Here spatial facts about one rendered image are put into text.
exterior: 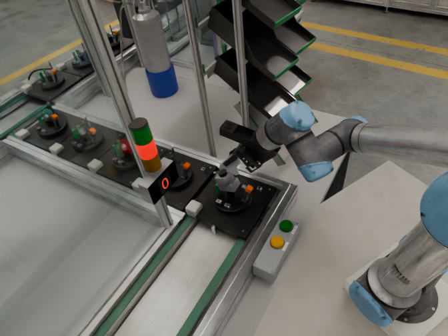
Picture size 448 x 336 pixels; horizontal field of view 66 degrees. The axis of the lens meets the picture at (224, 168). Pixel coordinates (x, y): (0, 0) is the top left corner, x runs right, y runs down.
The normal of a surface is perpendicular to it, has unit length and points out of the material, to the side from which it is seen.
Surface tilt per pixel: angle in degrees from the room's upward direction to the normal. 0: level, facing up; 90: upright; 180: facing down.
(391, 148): 86
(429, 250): 90
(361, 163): 0
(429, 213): 82
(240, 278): 0
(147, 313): 0
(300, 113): 40
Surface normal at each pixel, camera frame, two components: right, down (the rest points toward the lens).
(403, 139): -0.83, -0.29
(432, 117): -0.10, -0.70
